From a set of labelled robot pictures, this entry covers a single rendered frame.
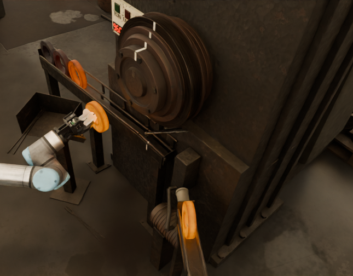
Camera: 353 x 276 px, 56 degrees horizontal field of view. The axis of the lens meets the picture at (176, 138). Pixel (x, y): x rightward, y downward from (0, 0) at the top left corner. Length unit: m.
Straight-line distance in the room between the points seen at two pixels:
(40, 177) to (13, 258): 0.91
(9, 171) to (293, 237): 1.74
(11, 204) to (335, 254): 2.09
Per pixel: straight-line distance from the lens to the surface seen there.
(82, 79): 2.08
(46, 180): 1.40
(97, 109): 1.57
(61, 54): 2.24
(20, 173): 1.43
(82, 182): 2.41
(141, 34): 1.33
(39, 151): 1.54
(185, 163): 1.48
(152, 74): 1.24
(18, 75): 3.43
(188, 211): 1.36
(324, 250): 2.44
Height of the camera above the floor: 1.93
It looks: 45 degrees down
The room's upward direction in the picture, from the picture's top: 8 degrees clockwise
